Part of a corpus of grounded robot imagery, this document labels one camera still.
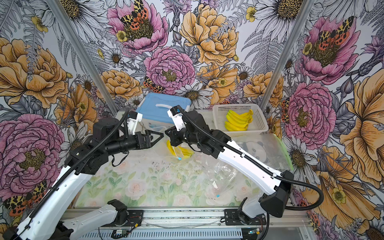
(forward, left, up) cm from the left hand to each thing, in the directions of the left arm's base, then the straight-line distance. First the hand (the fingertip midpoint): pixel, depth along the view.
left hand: (156, 141), depth 63 cm
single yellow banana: (+29, -41, -27) cm, 57 cm away
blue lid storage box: (+39, +11, -17) cm, 44 cm away
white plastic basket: (+33, -61, -30) cm, 76 cm away
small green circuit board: (-27, +19, -34) cm, 47 cm away
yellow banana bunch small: (+34, -44, -27) cm, 61 cm away
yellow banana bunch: (+36, -51, -27) cm, 68 cm away
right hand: (+4, -4, -1) cm, 5 cm away
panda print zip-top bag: (+18, -65, -35) cm, 76 cm away
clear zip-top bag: (-7, -29, -27) cm, 40 cm away
